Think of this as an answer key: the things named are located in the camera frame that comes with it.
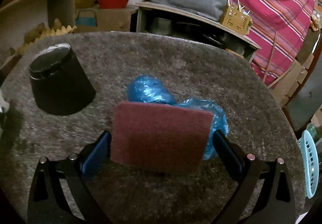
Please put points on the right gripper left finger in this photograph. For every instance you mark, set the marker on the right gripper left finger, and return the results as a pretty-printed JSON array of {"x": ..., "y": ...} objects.
[{"x": 47, "y": 202}]

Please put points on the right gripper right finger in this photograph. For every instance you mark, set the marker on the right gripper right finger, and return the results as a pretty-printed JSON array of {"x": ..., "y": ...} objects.
[{"x": 275, "y": 204}]

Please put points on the maroon scouring pad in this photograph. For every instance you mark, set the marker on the maroon scouring pad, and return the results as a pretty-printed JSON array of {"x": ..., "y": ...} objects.
[{"x": 159, "y": 137}]

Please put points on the blue plastic bag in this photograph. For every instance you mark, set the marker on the blue plastic bag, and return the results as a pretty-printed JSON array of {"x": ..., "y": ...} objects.
[{"x": 148, "y": 89}]

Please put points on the light blue plastic basket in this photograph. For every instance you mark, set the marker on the light blue plastic basket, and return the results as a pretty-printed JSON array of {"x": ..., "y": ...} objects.
[{"x": 310, "y": 163}]

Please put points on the black upturned cup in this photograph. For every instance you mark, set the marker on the black upturned cup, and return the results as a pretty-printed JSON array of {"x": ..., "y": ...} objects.
[{"x": 58, "y": 81}]

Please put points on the grey fuzzy table mat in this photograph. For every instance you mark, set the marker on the grey fuzzy table mat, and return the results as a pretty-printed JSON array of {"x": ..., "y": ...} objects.
[{"x": 188, "y": 69}]

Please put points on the yellow egg tray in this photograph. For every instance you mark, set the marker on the yellow egg tray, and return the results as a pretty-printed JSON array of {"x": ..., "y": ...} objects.
[{"x": 41, "y": 32}]

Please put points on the cardboard box on floor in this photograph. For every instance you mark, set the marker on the cardboard box on floor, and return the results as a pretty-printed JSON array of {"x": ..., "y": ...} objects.
[{"x": 102, "y": 20}]

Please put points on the wooden utensil box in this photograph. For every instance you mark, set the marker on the wooden utensil box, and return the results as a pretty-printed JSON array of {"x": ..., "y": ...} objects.
[{"x": 236, "y": 19}]

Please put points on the pink striped cloth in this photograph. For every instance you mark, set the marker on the pink striped cloth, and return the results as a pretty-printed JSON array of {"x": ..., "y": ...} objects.
[{"x": 291, "y": 18}]

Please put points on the grey low shelf table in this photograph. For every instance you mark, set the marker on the grey low shelf table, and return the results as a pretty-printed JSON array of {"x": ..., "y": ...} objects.
[{"x": 165, "y": 20}]

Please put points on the broom with wooden handle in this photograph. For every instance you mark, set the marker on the broom with wooden handle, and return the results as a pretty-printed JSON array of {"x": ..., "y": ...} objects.
[{"x": 269, "y": 63}]

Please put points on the wooden wall shelf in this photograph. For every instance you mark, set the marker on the wooden wall shelf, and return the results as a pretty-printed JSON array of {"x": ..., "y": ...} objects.
[{"x": 18, "y": 17}]

